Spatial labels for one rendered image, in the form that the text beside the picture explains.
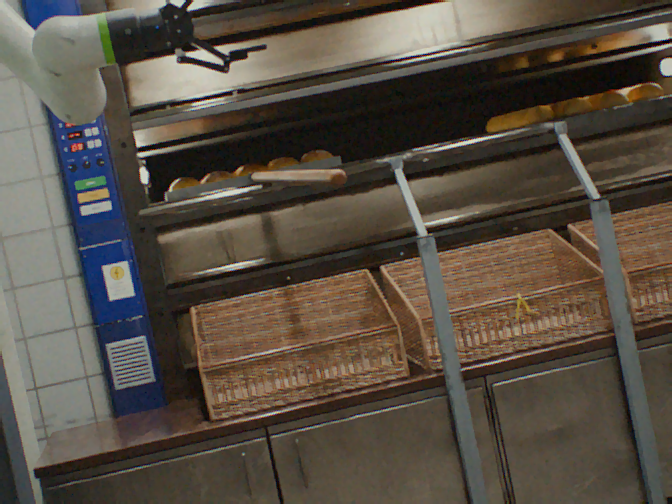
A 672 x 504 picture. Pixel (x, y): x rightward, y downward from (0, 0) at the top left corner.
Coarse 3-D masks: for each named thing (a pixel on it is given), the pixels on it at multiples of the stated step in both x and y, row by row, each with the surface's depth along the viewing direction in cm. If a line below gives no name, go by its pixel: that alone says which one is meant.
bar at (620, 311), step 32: (544, 128) 363; (384, 160) 358; (416, 160) 359; (576, 160) 355; (224, 192) 353; (256, 192) 354; (416, 224) 342; (608, 224) 343; (608, 256) 343; (608, 288) 345; (448, 320) 339; (448, 352) 339; (448, 384) 340; (640, 384) 346; (640, 416) 346; (640, 448) 348; (480, 480) 341
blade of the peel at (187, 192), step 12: (336, 156) 398; (288, 168) 396; (300, 168) 397; (312, 168) 398; (228, 180) 394; (240, 180) 395; (168, 192) 392; (180, 192) 392; (192, 192) 393; (204, 192) 393
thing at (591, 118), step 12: (612, 108) 403; (624, 108) 404; (636, 108) 404; (648, 108) 405; (660, 108) 405; (552, 120) 401; (576, 120) 402; (588, 120) 403; (600, 120) 403; (504, 132) 400; (444, 144) 397; (384, 156) 395; (324, 168) 393; (156, 204) 387; (216, 204) 390
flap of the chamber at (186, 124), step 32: (608, 32) 387; (640, 32) 394; (448, 64) 382; (480, 64) 387; (512, 64) 396; (288, 96) 376; (320, 96) 381; (352, 96) 390; (384, 96) 399; (160, 128) 375; (192, 128) 383; (224, 128) 392
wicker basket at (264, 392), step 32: (288, 288) 390; (320, 288) 391; (352, 288) 391; (192, 320) 377; (224, 320) 387; (256, 320) 387; (320, 320) 389; (352, 320) 389; (384, 320) 372; (224, 352) 385; (256, 352) 386; (288, 352) 344; (320, 352) 346; (352, 352) 346; (384, 352) 348; (224, 384) 343; (256, 384) 383; (288, 384) 371; (320, 384) 346; (352, 384) 347; (224, 416) 343
